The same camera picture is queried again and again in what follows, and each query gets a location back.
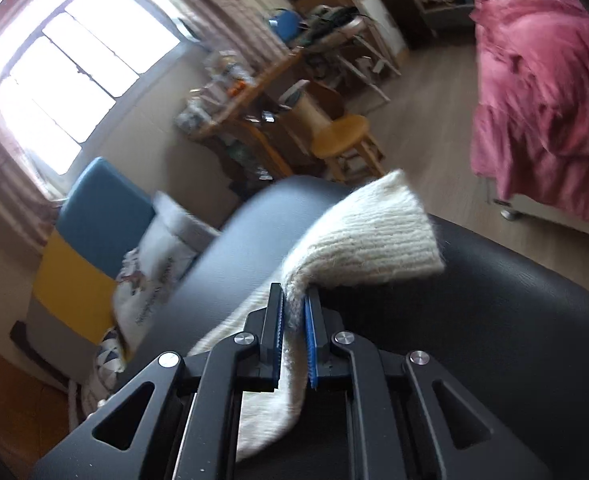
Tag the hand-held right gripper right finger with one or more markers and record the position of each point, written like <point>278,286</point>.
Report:
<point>313,350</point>

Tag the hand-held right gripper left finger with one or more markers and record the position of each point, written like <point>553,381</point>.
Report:
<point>276,350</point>

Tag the cream knit sweater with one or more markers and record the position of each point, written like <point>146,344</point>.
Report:
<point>374,230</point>

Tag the grey deer print pillow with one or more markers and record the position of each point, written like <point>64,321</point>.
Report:
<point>159,260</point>

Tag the triangle pattern pillow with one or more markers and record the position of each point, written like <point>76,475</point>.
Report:
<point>107,360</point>

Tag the small wooden chair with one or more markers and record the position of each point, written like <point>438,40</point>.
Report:
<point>339,132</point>

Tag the blue yellow grey sofa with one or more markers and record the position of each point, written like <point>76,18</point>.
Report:
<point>104,200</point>

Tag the brown paper bag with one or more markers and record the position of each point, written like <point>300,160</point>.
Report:
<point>309,115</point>

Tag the wooden side table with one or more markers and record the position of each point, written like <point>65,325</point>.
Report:
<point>254,90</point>

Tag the row of jars and bottles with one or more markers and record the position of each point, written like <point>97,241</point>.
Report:
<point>214,80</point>

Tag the pink patterned curtain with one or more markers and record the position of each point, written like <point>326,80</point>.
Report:
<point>4,175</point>
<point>234,15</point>

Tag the white cabinet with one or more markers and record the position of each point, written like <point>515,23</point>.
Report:
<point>384,15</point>

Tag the red ruffled bedspread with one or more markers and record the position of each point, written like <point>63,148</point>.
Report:
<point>534,85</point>

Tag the white framed window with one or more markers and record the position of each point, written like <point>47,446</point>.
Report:
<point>74,60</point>

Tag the white low shelf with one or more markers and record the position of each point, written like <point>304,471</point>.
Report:
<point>444,0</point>

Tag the beige bed frame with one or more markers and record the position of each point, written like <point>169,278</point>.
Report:
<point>539,207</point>

